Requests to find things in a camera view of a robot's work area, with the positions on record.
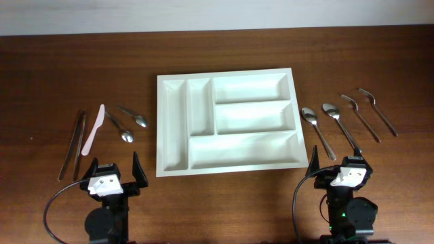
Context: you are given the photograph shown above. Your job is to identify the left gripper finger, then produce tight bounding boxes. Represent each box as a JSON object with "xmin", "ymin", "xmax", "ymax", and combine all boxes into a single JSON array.
[
  {"xmin": 132, "ymin": 151, "xmax": 149, "ymax": 188},
  {"xmin": 82, "ymin": 157, "xmax": 98, "ymax": 180}
]

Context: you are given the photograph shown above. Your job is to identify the steel teaspoon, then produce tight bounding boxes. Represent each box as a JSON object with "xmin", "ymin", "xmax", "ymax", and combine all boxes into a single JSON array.
[
  {"xmin": 117, "ymin": 105, "xmax": 148, "ymax": 127},
  {"xmin": 105, "ymin": 111, "xmax": 134, "ymax": 143}
]

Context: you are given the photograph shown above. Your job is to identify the steel tablespoon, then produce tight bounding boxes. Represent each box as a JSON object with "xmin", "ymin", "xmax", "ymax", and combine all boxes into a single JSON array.
[
  {"xmin": 322, "ymin": 103, "xmax": 361, "ymax": 153},
  {"xmin": 301, "ymin": 107, "xmax": 336, "ymax": 161}
]

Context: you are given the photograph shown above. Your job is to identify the steel kitchen tongs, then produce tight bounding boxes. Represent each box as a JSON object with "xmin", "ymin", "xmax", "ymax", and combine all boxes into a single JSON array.
[{"xmin": 58, "ymin": 110, "xmax": 86, "ymax": 182}]

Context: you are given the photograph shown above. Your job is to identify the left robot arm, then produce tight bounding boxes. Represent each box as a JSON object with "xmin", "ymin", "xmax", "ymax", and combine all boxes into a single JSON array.
[{"xmin": 79, "ymin": 152, "xmax": 149, "ymax": 243}]

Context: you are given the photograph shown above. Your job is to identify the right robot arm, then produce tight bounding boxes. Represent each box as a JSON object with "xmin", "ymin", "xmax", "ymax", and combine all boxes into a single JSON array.
[{"xmin": 305, "ymin": 147, "xmax": 390, "ymax": 244}]

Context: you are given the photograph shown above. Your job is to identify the pink plastic knife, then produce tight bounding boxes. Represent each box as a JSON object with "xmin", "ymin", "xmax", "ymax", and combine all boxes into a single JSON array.
[{"xmin": 81, "ymin": 104, "xmax": 105, "ymax": 156}]

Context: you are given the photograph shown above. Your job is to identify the white plastic cutlery tray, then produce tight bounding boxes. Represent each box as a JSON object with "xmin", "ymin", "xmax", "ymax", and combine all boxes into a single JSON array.
[{"xmin": 156, "ymin": 68, "xmax": 309, "ymax": 177}]

